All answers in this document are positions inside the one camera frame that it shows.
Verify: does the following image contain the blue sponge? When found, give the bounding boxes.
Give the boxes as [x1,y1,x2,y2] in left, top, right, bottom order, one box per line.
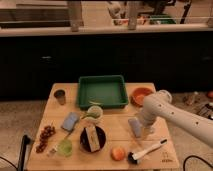
[62,112,79,132]

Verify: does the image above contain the small dark metal cup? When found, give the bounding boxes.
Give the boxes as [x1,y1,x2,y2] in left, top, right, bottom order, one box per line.
[54,89,66,105]

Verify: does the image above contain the black cable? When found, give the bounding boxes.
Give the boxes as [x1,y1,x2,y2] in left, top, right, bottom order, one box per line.
[182,154,213,171]

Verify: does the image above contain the wooden block on plate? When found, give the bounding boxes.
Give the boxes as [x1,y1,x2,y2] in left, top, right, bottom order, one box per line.
[85,125,100,152]

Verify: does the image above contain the grey blue towel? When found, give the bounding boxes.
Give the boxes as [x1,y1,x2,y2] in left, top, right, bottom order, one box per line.
[128,118,142,138]

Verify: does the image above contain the black clamp stand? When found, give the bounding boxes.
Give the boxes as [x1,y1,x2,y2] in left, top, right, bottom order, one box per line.
[17,135,31,171]

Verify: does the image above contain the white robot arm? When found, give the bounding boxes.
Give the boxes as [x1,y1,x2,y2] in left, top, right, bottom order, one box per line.
[139,90,213,148]

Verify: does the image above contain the green spoon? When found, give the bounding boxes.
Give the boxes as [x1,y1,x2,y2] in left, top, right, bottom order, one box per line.
[82,113,100,119]

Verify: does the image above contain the orange fruit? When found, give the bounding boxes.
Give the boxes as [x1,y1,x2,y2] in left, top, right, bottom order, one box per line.
[111,146,126,161]

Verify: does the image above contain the green plastic tray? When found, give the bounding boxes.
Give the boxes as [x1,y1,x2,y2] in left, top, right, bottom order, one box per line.
[76,75,129,110]

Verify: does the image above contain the bunch of red grapes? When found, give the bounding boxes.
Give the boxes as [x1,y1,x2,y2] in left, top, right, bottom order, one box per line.
[36,125,56,153]

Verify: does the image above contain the white dish brush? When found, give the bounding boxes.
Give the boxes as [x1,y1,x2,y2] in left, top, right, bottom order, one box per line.
[127,139,167,164]

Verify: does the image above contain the orange bowl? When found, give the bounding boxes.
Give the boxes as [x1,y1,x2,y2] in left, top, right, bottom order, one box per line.
[131,87,153,107]

